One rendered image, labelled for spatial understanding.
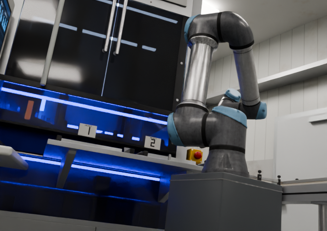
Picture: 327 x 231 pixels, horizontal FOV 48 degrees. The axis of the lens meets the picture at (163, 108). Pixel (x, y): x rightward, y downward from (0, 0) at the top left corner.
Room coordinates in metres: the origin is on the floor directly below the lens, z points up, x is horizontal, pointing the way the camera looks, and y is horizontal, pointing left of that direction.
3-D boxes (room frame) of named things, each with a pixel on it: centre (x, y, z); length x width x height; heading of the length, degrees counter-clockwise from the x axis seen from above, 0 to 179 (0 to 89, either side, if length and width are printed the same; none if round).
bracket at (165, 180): (1.76, -0.09, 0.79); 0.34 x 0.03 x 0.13; 18
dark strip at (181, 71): (1.93, -0.07, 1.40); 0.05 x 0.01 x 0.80; 108
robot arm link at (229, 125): (1.19, -0.21, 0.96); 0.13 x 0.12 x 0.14; 63
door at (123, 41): (1.88, 0.12, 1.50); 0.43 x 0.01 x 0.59; 108
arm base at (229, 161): (1.18, -0.22, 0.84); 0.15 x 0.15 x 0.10
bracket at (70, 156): (1.61, 0.38, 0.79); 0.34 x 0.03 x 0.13; 18
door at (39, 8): (1.75, 0.55, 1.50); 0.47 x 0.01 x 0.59; 108
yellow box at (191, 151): (2.00, -0.20, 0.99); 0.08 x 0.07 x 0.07; 18
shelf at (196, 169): (1.69, 0.15, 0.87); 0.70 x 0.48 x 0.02; 108
